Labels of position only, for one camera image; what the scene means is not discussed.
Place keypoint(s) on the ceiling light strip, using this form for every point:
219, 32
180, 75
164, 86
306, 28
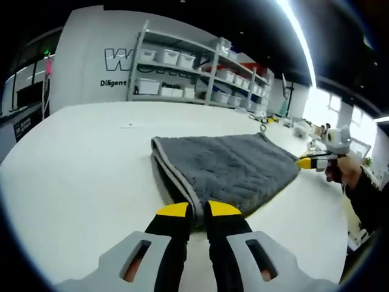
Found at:
301, 36

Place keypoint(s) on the pink tag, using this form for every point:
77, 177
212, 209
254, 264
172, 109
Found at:
49, 67

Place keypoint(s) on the person's right hand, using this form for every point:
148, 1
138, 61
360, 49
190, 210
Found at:
346, 170

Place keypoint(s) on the clear plastic bag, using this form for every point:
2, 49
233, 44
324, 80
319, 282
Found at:
300, 129

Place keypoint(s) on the white office chair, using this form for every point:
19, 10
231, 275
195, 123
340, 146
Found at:
360, 238

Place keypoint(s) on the grey towel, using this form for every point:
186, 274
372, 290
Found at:
228, 164

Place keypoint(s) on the grey metal shelf rack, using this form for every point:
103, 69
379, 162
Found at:
214, 76

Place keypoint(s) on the monitor on black stand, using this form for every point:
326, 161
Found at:
287, 91

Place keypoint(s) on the row of white storage boxes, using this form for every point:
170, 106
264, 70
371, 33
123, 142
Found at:
171, 56

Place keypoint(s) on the white desktop monitor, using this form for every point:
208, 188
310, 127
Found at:
361, 152

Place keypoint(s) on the dark low cabinet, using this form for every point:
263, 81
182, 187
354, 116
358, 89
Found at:
27, 124

